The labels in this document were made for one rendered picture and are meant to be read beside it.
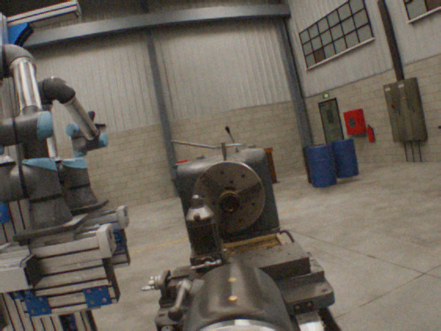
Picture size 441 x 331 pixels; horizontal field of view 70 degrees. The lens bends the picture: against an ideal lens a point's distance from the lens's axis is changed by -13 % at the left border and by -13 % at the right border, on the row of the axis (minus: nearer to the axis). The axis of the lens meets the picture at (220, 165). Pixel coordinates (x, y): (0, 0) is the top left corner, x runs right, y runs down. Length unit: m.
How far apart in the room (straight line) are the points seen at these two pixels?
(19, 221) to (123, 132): 10.25
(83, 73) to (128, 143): 2.71
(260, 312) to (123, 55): 11.92
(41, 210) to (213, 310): 0.92
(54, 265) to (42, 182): 0.28
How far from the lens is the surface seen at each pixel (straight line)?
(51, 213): 1.23
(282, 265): 0.99
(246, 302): 0.39
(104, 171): 11.56
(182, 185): 1.74
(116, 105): 11.79
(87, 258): 1.22
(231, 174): 1.57
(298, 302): 0.92
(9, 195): 1.25
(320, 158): 7.96
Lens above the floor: 1.31
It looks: 3 degrees down
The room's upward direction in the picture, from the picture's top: 11 degrees counter-clockwise
